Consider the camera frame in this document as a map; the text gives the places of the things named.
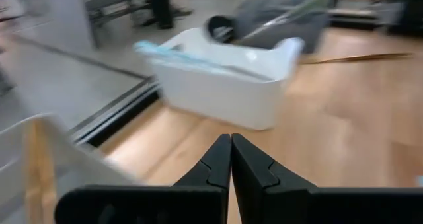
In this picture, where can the black aluminium table frame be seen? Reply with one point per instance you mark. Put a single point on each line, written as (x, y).
(132, 113)

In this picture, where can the dark grey plastic bin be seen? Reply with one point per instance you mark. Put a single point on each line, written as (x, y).
(297, 35)

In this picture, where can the white plastic bin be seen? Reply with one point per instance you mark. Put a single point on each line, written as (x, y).
(224, 101)

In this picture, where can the black post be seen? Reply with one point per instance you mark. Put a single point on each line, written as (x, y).
(162, 9)

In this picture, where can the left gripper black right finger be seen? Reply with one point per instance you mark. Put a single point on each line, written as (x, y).
(330, 207)

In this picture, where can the pale grey plastic bin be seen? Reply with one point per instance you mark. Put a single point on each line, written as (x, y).
(76, 158)

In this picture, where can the wooden chopstick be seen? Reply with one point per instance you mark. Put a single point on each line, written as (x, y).
(363, 57)

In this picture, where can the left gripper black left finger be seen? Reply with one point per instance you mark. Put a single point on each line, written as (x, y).
(148, 205)

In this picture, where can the white cabinet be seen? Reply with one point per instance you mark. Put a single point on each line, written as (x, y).
(56, 19)

